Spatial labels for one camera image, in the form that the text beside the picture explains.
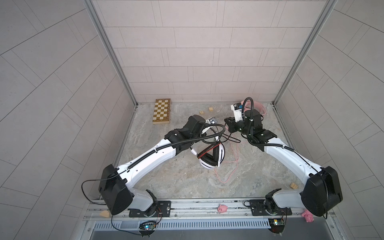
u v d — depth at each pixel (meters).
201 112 1.11
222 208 0.70
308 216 0.68
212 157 0.74
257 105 1.13
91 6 0.71
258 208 0.71
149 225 0.64
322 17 0.74
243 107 0.67
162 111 1.08
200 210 0.72
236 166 0.85
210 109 1.12
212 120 0.64
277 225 0.68
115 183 0.41
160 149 0.47
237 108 0.68
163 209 0.71
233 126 0.71
